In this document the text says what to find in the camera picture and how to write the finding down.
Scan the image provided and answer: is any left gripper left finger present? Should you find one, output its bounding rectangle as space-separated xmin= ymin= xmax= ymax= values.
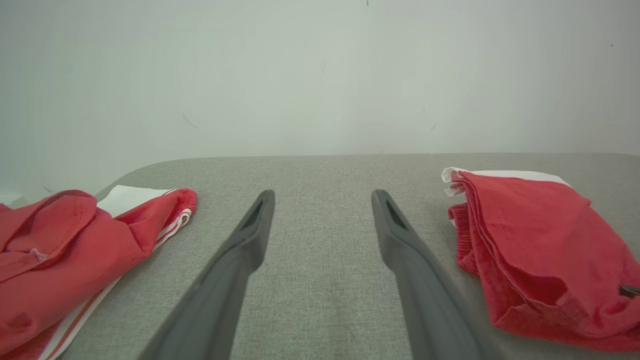
xmin=140 ymin=189 xmax=277 ymax=360

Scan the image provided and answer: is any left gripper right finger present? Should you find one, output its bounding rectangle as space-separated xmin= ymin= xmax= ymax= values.
xmin=371 ymin=189 xmax=501 ymax=360

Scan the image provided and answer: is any red garment white band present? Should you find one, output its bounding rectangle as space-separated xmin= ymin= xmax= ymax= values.
xmin=441 ymin=166 xmax=640 ymax=353

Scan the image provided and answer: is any red jersey white striped trim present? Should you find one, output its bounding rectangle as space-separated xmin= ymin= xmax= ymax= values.
xmin=0 ymin=185 xmax=198 ymax=360

